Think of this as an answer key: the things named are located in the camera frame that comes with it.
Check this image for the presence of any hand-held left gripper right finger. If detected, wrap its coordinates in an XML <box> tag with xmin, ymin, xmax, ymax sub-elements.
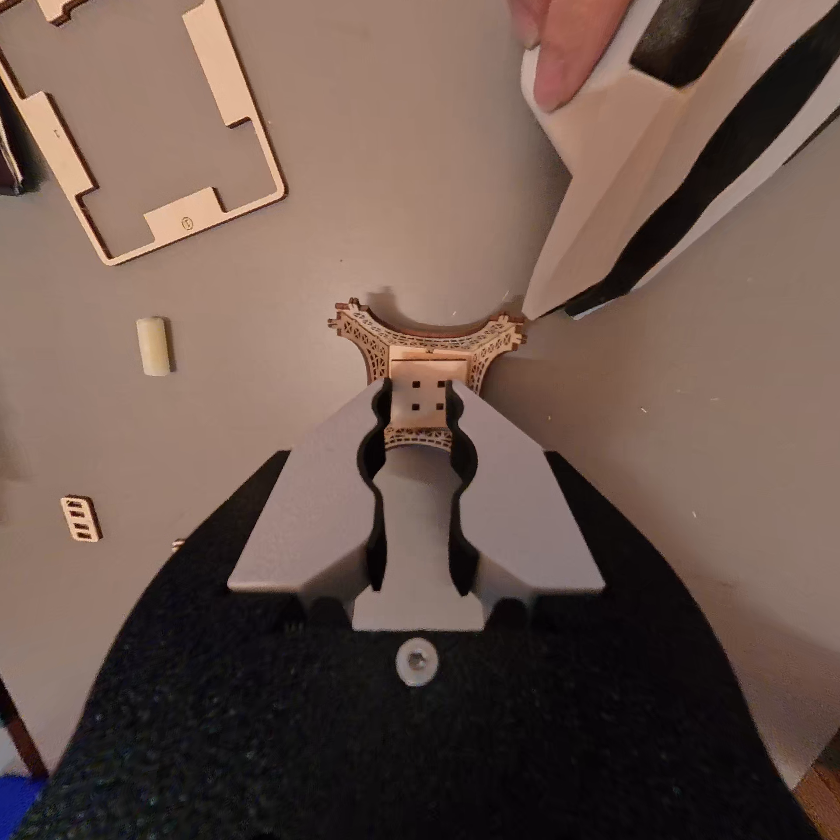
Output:
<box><xmin>446</xmin><ymin>379</ymin><xmax>606</xmax><ymax>610</ymax></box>

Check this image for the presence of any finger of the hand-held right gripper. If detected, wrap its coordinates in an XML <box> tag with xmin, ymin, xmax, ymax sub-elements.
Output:
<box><xmin>566</xmin><ymin>20</ymin><xmax>840</xmax><ymax>321</ymax></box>
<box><xmin>523</xmin><ymin>0</ymin><xmax>829</xmax><ymax>317</ymax></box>

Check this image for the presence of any blue bin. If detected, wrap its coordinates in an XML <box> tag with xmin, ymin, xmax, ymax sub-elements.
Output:
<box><xmin>0</xmin><ymin>774</ymin><xmax>47</xmax><ymax>840</ymax></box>

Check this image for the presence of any small cream wax cylinder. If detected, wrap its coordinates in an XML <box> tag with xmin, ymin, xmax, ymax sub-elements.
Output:
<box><xmin>136</xmin><ymin>317</ymin><xmax>173</xmax><ymax>377</ymax></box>

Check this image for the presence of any small slotted wooden piece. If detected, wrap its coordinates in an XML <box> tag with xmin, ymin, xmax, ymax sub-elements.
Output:
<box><xmin>60</xmin><ymin>495</ymin><xmax>104</xmax><ymax>544</ymax></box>

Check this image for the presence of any plywood cutout frame sheet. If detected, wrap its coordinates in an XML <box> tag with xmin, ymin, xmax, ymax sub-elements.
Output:
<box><xmin>0</xmin><ymin>0</ymin><xmax>290</xmax><ymax>267</ymax></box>

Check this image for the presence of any person's right hand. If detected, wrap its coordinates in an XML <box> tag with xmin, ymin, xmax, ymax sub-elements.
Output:
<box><xmin>511</xmin><ymin>0</ymin><xmax>632</xmax><ymax>112</ymax></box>

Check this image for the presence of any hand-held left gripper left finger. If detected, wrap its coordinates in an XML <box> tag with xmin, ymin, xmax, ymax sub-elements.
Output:
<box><xmin>227</xmin><ymin>379</ymin><xmax>393</xmax><ymax>611</ymax></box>

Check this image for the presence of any wooden lattice tower base model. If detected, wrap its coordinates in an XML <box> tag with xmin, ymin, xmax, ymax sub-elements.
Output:
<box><xmin>327</xmin><ymin>298</ymin><xmax>528</xmax><ymax>454</ymax></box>

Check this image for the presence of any dark purple kit box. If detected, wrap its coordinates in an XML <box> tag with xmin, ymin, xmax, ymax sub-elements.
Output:
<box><xmin>0</xmin><ymin>85</ymin><xmax>30</xmax><ymax>196</ymax></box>

